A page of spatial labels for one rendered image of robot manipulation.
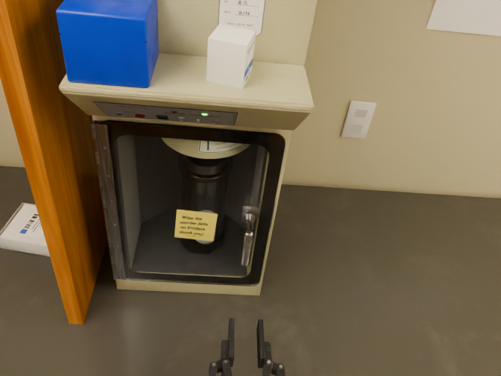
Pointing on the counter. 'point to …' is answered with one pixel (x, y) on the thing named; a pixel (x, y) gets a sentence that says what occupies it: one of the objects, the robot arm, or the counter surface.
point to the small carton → (229, 56)
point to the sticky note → (195, 224)
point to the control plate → (167, 113)
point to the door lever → (247, 238)
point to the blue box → (109, 41)
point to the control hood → (209, 92)
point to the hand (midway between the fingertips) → (245, 341)
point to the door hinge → (102, 187)
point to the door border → (102, 145)
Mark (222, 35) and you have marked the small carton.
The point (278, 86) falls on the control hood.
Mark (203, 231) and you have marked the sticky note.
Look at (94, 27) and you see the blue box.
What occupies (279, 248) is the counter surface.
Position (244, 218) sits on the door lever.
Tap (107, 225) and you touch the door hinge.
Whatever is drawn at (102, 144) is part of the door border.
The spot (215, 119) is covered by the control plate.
